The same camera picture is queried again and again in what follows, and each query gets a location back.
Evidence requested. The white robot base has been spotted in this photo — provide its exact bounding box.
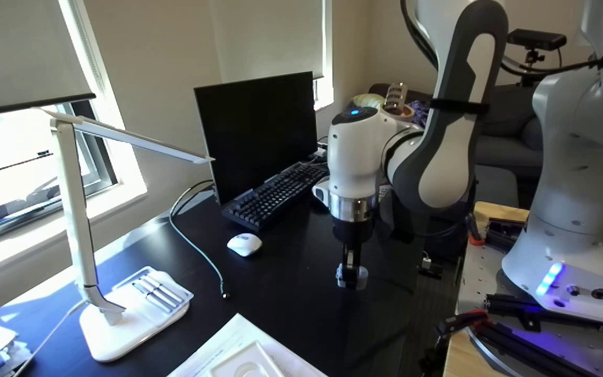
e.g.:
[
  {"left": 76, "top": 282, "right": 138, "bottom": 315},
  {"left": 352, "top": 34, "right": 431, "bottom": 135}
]
[{"left": 504, "top": 0, "right": 603, "bottom": 323}]

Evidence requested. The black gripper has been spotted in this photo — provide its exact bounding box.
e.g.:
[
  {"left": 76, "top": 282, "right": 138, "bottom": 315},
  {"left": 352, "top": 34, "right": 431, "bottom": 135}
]
[{"left": 333, "top": 220, "right": 374, "bottom": 288}]

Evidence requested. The black computer keyboard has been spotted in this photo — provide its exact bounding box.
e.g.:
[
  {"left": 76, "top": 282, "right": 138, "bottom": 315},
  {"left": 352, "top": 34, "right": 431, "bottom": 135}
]
[{"left": 223, "top": 161, "right": 328, "bottom": 233}]

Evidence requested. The white charging cable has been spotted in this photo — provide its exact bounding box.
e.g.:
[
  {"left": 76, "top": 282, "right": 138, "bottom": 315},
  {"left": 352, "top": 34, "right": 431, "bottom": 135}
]
[{"left": 165, "top": 178, "right": 231, "bottom": 302}]

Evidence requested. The white computer mouse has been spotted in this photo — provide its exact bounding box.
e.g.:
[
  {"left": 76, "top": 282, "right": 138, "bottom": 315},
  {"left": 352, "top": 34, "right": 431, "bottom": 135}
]
[{"left": 226, "top": 233, "right": 262, "bottom": 258}]

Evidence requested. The white desk lamp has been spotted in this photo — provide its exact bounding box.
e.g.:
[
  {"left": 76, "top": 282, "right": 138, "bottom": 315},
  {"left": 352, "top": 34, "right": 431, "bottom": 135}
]
[{"left": 40, "top": 107, "right": 214, "bottom": 364}]

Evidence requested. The black computer monitor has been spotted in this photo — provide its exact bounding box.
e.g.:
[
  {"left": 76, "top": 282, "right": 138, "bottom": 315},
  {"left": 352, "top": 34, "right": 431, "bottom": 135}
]
[{"left": 195, "top": 71, "right": 317, "bottom": 202}]

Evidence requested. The white flat box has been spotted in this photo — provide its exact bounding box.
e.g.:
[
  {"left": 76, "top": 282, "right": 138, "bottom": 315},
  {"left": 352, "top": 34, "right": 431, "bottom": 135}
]
[{"left": 167, "top": 314, "right": 328, "bottom": 377}]

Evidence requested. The black camera on stand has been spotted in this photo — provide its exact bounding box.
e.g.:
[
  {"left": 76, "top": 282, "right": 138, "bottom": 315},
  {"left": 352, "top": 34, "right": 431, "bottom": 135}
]
[{"left": 505, "top": 28, "right": 568, "bottom": 71}]

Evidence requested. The grey sofa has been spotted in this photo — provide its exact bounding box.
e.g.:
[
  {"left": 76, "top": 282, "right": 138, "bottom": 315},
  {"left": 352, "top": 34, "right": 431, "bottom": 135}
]
[{"left": 475, "top": 83, "right": 542, "bottom": 206}]

